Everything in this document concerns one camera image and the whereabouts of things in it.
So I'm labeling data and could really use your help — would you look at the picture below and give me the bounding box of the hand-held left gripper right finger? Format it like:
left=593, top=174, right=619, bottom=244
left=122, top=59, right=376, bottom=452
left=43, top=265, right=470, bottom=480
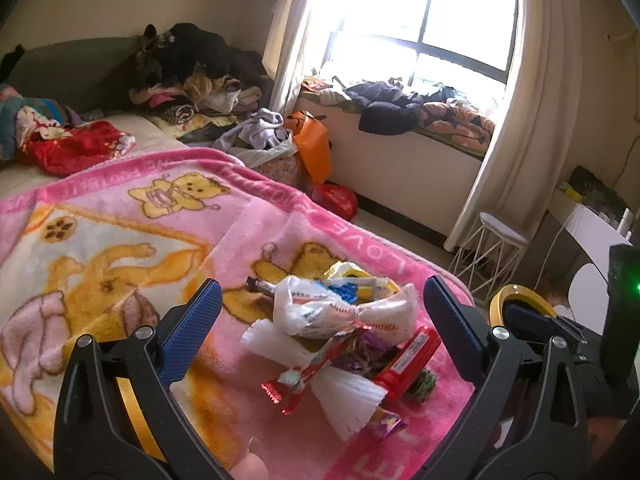
left=410, top=275, right=591, bottom=480

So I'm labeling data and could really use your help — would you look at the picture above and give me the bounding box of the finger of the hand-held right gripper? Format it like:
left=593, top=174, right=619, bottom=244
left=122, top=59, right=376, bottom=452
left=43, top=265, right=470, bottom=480
left=504, top=302, right=591, bottom=356

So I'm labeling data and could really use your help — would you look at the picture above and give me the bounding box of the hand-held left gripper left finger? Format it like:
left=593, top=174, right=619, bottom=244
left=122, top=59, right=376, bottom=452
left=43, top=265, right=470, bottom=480
left=54, top=279, right=241, bottom=480

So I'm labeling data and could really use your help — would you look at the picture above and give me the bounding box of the yellow rimmed bin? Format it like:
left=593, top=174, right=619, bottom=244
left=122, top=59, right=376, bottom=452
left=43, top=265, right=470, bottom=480
left=489, top=284, right=557, bottom=333

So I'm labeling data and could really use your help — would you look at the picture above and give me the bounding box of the red snack box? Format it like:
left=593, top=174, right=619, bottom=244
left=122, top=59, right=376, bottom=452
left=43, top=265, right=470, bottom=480
left=375, top=327, right=443, bottom=403

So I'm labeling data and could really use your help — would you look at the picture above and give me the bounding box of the green pea snack packet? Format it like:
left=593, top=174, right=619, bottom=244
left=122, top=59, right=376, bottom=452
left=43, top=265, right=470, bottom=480
left=400, top=367, right=437, bottom=403

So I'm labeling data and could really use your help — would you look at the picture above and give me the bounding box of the white printed plastic wrapper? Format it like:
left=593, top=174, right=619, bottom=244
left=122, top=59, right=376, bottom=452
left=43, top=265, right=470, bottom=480
left=272, top=276, right=418, bottom=341

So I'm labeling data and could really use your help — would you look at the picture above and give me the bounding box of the red shiny candy wrapper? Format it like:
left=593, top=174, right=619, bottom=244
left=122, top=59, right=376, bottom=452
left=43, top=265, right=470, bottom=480
left=260, top=327, right=373, bottom=417

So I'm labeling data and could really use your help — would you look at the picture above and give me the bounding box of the white foam net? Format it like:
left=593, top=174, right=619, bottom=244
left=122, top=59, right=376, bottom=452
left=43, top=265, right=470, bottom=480
left=240, top=319, right=388, bottom=442

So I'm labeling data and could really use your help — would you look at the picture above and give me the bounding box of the dark stick wrapper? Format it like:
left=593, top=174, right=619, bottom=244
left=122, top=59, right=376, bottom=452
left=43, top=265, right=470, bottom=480
left=245, top=276, right=279, bottom=297

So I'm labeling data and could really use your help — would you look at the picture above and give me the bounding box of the white desk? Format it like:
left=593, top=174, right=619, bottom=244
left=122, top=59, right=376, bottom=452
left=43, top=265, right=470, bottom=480
left=547, top=195, right=636, bottom=281

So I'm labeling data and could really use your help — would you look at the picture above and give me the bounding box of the dark purple shiny wrapper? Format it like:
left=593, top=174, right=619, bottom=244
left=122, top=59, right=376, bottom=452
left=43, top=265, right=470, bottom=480
left=345, top=332, right=401, bottom=378

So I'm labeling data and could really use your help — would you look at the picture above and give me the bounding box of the blue wrapper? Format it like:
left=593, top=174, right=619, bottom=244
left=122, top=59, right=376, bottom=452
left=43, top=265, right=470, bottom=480
left=325, top=280, right=362, bottom=306

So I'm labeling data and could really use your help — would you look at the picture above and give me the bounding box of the purple yellow wrapper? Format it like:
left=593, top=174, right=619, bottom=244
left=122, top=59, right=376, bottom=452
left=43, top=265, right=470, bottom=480
left=367, top=406, right=408, bottom=442

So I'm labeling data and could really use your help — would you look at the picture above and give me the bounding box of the dark bag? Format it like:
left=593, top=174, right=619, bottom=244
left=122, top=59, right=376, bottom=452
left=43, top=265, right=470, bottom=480
left=570, top=165, right=626, bottom=216

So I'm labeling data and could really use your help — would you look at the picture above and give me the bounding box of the pink bear printed blanket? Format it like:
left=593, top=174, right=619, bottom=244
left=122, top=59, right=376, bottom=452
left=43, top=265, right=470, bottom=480
left=0, top=146, right=476, bottom=480

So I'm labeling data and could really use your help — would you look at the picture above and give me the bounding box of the yellow white wrapper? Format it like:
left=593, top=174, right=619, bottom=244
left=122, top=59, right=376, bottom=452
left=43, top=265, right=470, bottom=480
left=322, top=260, right=401, bottom=306

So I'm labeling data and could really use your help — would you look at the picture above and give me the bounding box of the pale pink object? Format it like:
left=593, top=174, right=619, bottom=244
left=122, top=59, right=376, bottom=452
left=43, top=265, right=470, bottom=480
left=229, top=437, right=271, bottom=480

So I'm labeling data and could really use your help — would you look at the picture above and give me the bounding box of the red plastic bag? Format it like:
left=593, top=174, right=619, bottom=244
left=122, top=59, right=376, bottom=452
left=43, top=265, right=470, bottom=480
left=312, top=183, right=360, bottom=221

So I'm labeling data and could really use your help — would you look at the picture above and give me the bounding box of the pink floral bag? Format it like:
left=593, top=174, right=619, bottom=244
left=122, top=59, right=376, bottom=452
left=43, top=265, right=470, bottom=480
left=250, top=152, right=306, bottom=191

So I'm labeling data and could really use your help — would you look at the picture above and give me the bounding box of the cream curtain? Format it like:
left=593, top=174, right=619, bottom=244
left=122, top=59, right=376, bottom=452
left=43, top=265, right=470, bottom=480
left=262, top=0, right=326, bottom=116
left=445, top=0, right=581, bottom=266

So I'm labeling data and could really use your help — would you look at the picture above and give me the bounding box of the beige bed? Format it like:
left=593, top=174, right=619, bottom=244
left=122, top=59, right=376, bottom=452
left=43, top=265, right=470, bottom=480
left=0, top=110, right=191, bottom=201

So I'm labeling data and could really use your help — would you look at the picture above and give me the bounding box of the orange patterned quilt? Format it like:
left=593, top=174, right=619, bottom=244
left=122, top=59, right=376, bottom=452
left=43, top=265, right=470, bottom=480
left=420, top=100, right=496, bottom=151

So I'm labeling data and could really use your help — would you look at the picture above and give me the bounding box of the grey lavender garment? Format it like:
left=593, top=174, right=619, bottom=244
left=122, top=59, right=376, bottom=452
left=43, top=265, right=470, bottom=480
left=215, top=107, right=293, bottom=153

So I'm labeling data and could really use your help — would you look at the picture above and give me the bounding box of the red floral cloth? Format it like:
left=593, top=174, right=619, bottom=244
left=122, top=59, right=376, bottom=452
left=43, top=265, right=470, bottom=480
left=25, top=120, right=137, bottom=177

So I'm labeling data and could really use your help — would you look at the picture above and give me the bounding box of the orange paper bag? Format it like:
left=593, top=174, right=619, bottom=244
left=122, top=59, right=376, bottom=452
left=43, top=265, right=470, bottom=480
left=285, top=110, right=333, bottom=186

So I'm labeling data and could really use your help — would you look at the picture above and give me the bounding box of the black jacket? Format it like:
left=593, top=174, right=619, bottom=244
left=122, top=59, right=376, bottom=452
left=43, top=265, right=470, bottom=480
left=345, top=80, right=426, bottom=136

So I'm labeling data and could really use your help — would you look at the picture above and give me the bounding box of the pile of mixed clothes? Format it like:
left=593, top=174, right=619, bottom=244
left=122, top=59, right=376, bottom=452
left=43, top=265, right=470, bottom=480
left=127, top=72, right=263, bottom=128

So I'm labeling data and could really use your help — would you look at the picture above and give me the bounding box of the colourful printed cloth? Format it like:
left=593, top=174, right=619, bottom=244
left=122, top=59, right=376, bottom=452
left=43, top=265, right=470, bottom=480
left=0, top=85, right=81, bottom=161

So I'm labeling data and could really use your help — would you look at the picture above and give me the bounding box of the black clothing heap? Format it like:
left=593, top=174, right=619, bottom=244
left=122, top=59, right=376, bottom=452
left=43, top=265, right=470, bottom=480
left=135, top=22, right=273, bottom=91

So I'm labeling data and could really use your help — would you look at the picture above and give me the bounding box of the dark headboard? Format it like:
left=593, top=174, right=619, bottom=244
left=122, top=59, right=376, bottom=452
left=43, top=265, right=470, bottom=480
left=0, top=37, right=146, bottom=116

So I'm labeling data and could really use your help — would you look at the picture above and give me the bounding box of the window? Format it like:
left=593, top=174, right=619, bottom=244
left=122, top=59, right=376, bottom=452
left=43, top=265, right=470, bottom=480
left=300, top=0, right=521, bottom=91

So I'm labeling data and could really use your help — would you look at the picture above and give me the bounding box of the white cable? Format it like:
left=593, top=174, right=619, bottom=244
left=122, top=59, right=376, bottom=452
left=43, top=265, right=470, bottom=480
left=535, top=210, right=576, bottom=293

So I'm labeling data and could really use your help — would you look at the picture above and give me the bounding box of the white wire stool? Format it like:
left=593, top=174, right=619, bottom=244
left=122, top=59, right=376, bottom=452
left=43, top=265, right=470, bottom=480
left=450, top=212, right=530, bottom=306

